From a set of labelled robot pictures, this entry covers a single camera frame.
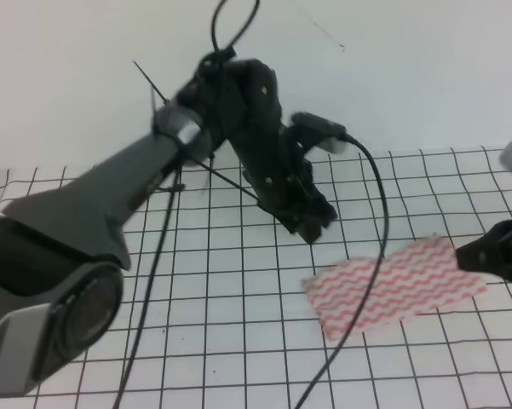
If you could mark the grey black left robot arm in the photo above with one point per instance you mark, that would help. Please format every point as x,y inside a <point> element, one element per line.
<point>63,251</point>

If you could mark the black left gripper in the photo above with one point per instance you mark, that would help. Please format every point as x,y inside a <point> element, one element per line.
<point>283,179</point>

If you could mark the pink wavy-striped towel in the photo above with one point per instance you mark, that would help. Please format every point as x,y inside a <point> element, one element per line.
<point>417,278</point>

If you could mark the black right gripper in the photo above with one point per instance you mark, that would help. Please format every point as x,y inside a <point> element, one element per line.
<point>490,254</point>

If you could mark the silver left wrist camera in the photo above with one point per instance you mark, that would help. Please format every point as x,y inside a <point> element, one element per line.
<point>312,131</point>

